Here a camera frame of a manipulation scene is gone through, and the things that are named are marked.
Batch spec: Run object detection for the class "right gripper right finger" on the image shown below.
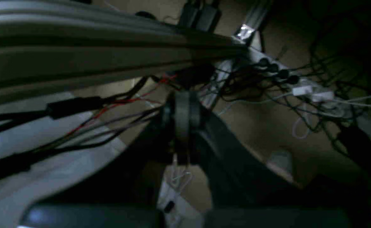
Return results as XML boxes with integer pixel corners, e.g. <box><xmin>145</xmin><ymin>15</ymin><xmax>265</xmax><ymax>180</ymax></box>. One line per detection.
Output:
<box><xmin>189</xmin><ymin>92</ymin><xmax>357</xmax><ymax>228</ymax></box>

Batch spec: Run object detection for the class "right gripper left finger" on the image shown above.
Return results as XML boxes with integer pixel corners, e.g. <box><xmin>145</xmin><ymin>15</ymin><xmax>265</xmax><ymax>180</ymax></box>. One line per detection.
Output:
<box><xmin>18</xmin><ymin>91</ymin><xmax>191</xmax><ymax>228</ymax></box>

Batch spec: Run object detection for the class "metal table leg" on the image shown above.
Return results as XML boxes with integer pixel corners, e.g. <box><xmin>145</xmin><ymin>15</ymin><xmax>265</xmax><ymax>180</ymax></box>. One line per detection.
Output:
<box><xmin>232</xmin><ymin>0</ymin><xmax>273</xmax><ymax>45</ymax></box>

